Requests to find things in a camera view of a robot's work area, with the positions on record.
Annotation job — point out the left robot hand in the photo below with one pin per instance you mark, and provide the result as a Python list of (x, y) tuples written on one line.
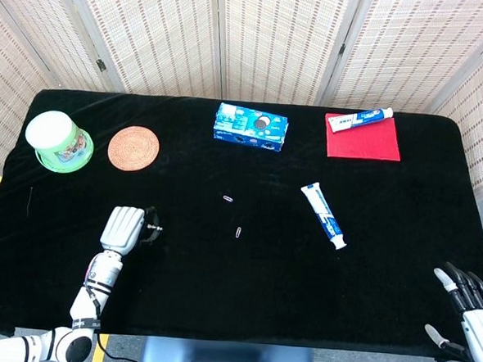
[(121, 228)]

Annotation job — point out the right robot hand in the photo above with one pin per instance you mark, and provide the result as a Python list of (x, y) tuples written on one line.
[(480, 331)]

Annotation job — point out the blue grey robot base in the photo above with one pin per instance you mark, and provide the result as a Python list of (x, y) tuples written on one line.
[(222, 360)]

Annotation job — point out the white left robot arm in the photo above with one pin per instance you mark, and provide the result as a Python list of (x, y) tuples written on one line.
[(98, 279)]

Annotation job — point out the round woven coaster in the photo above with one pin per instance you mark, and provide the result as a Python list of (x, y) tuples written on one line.
[(133, 148)]

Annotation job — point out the green tub with white lid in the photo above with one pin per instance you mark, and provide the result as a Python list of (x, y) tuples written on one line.
[(69, 154)]

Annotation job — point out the small metal paper clip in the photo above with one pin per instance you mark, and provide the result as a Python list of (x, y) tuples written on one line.
[(238, 232), (228, 198)]

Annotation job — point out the black velvet tablecloth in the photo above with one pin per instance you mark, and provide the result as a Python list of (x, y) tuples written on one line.
[(259, 297)]

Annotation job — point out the blue cookie box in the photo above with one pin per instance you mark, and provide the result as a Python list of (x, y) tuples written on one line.
[(249, 128)]

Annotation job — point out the metal screen hinge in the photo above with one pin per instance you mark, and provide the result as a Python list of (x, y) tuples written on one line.
[(342, 49), (101, 65)]

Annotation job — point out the white blue toothpaste tube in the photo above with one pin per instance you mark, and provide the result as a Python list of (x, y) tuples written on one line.
[(325, 217)]

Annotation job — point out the red square cloth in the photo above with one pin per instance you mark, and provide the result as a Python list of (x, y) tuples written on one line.
[(366, 144)]

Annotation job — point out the toothpaste tube with barcode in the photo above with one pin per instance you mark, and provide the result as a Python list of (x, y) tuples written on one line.
[(360, 119)]

